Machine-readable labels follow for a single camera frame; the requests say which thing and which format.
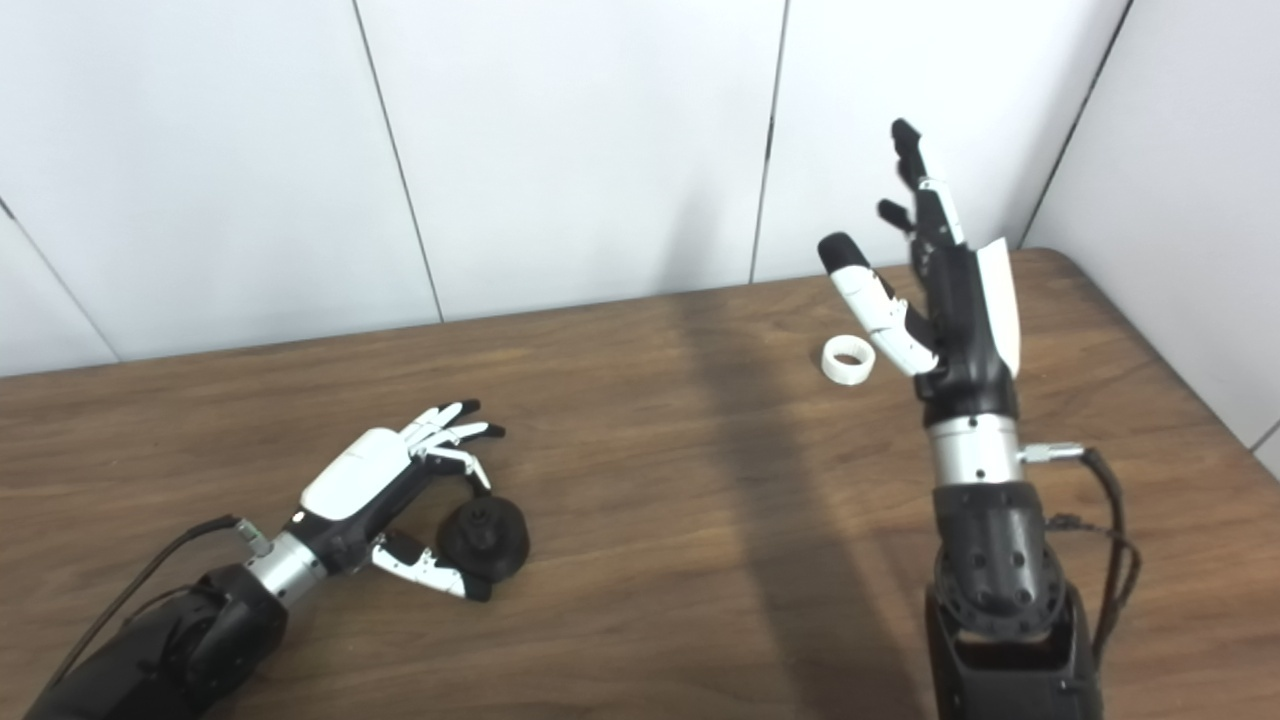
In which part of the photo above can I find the white ring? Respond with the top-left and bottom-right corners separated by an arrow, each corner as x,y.
821,336 -> 877,385

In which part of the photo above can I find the round black part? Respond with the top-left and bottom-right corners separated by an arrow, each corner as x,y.
437,497 -> 531,581

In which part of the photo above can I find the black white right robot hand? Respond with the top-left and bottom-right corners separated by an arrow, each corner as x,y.
818,118 -> 1023,423

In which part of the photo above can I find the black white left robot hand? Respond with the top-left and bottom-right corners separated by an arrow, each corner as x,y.
285,399 -> 507,603

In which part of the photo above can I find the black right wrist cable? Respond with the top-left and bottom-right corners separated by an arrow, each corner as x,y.
1018,442 -> 1143,666

